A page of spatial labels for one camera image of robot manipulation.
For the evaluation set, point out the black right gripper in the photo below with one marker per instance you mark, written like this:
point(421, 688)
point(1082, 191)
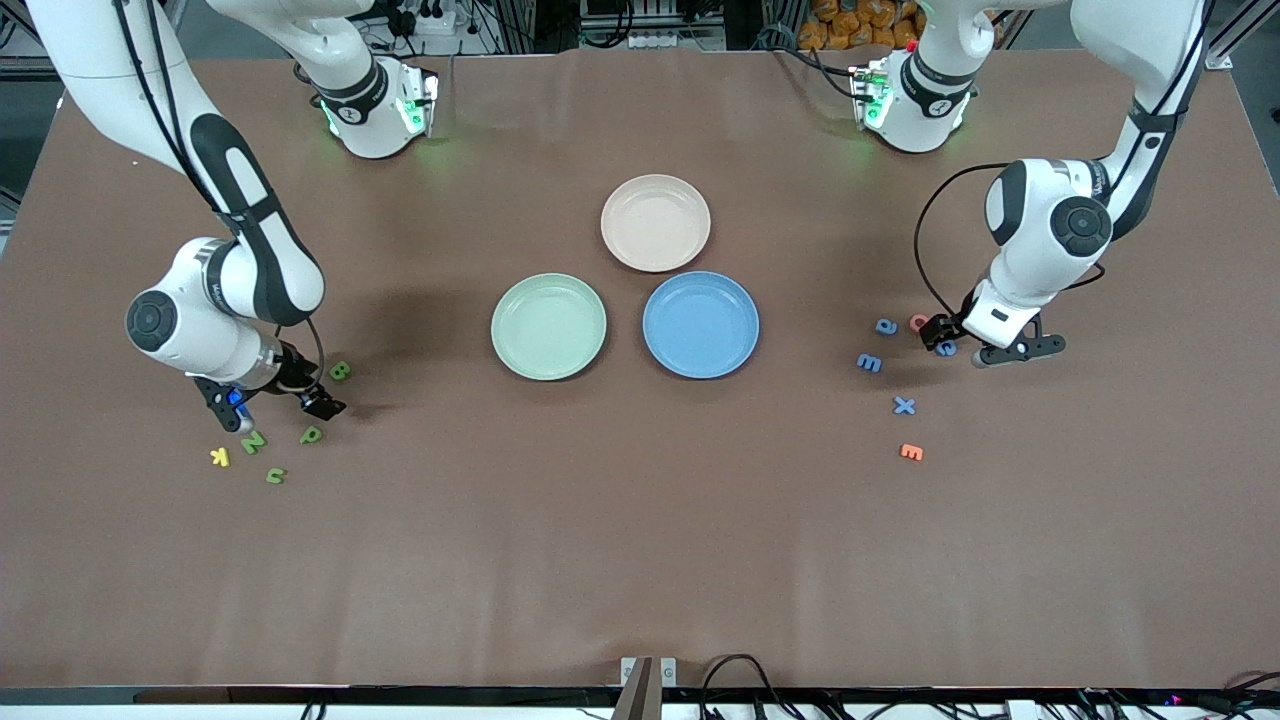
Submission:
point(295, 378)

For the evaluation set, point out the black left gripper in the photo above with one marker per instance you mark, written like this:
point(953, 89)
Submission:
point(944, 331)

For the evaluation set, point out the green letter p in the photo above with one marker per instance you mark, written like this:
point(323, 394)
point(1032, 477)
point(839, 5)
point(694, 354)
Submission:
point(311, 434)

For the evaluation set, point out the green letter B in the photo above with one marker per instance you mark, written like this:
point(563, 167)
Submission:
point(340, 370)

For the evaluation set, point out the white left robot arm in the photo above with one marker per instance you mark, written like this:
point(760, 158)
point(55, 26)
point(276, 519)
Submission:
point(1040, 230)

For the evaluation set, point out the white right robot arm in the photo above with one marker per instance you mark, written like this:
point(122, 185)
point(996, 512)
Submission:
point(110, 80)

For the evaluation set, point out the red letter Q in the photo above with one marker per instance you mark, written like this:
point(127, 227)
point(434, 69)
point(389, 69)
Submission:
point(914, 321)

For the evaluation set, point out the blue letter m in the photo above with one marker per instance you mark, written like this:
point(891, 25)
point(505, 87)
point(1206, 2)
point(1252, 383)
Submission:
point(869, 362)

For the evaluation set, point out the blue letter X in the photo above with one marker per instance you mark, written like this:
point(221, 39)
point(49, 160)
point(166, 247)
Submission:
point(904, 405)

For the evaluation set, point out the green letter N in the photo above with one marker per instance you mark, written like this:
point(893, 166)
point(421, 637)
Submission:
point(252, 441)

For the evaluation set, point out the yellow letter K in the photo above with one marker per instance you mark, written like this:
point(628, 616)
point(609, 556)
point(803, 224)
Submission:
point(220, 457)

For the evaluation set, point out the blue plate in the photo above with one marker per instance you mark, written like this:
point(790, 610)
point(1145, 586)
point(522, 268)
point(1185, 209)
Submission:
point(701, 325)

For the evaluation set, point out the green plate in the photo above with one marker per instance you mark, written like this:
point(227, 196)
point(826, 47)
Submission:
point(549, 327)

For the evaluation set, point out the beige plate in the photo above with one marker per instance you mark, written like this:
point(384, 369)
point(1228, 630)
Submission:
point(656, 223)

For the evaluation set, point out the orange packed goods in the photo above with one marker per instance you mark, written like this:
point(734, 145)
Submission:
point(860, 25)

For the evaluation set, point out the brown table cover sheet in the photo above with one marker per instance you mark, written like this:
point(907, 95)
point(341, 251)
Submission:
point(640, 520)

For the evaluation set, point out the white power strip with plugs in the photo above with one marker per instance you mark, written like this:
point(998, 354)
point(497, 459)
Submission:
point(435, 20)

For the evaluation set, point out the aluminium frame profile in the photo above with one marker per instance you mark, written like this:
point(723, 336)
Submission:
point(1222, 60)

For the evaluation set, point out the brown camera pole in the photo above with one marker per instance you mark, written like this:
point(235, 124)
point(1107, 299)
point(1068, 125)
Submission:
point(638, 695)

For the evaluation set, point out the grey metal bracket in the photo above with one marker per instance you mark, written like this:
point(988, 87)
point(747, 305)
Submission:
point(668, 672)

